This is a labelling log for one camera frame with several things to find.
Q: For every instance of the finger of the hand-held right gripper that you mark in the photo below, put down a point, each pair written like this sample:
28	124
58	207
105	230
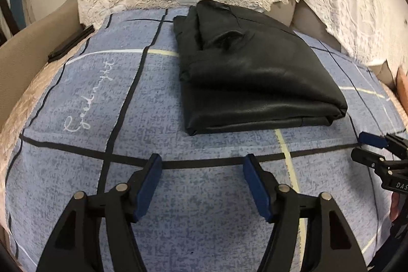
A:
366	155
371	138

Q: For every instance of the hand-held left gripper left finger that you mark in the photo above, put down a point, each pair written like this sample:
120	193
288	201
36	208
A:
148	186

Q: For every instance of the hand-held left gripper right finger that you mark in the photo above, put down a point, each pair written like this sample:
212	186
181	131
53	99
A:
258	189

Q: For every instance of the black jacket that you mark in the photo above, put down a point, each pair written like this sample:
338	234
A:
255	74

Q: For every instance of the person's right hand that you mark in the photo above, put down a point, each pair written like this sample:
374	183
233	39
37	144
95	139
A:
396	208

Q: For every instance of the pink cushion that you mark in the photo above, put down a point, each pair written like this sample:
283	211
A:
403	84

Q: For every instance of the blue plaid blanket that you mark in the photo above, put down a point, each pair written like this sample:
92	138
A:
95	131

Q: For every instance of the white lace sofa cover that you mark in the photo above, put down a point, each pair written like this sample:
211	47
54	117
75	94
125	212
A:
360	4

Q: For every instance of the blue upright panel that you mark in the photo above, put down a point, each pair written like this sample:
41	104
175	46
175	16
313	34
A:
17	1

